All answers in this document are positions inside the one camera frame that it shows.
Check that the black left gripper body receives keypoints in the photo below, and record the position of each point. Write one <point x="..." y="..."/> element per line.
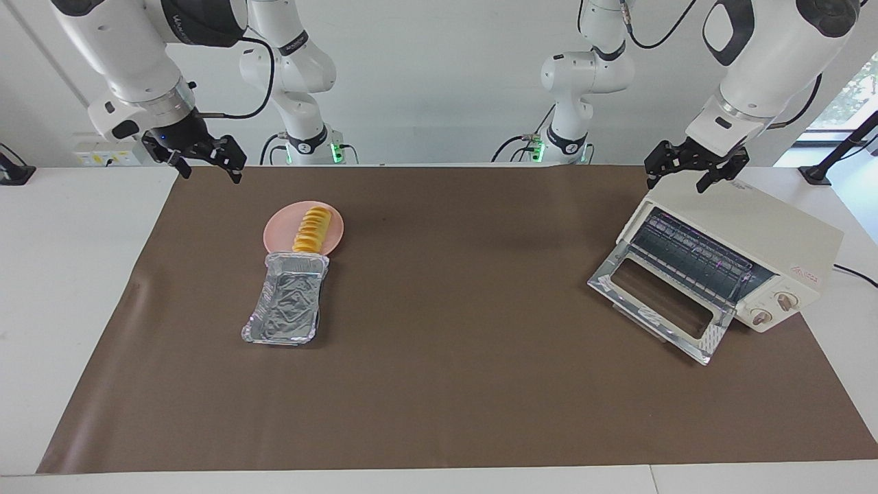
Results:
<point x="699" y="159"/>

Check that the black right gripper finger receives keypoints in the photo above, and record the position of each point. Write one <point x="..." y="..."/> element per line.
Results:
<point x="180" y="167"/>
<point x="233" y="154"/>

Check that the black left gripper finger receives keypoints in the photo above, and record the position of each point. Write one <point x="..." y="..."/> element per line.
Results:
<point x="713" y="181"/>
<point x="660" y="163"/>

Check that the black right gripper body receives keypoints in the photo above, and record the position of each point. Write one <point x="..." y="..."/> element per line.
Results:
<point x="182" y="137"/>

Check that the yellow ridged bread loaf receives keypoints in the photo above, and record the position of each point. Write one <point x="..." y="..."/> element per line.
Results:
<point x="312" y="230"/>

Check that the silver foil baking tray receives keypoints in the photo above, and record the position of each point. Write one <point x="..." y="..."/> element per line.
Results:
<point x="288" y="305"/>

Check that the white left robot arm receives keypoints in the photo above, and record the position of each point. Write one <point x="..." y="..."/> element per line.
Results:
<point x="761" y="62"/>

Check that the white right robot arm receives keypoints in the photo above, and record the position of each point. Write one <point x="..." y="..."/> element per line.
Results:
<point x="130" y="62"/>

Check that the cream toaster oven body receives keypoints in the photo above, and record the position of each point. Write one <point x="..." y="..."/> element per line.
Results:
<point x="775" y="233"/>

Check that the beige oven knob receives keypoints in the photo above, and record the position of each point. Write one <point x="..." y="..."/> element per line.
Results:
<point x="761" y="317"/>
<point x="787" y="300"/>

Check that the white power strip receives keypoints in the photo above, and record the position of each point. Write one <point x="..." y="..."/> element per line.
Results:
<point x="103" y="156"/>

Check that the pink round plate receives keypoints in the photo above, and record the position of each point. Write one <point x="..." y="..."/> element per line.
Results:
<point x="280" y="230"/>

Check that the window with greenery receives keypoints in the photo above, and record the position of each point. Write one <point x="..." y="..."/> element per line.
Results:
<point x="854" y="96"/>

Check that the brown table mat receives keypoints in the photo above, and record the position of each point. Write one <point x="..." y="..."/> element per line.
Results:
<point x="439" y="357"/>

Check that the black camera stand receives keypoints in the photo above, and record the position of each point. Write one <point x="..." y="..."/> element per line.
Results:
<point x="815" y="173"/>
<point x="14" y="173"/>

